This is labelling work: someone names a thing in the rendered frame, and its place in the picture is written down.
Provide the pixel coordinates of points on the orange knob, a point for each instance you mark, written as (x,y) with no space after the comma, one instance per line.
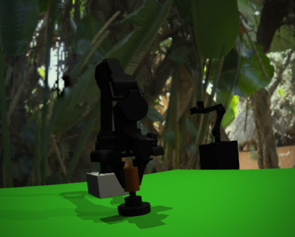
(131,179)

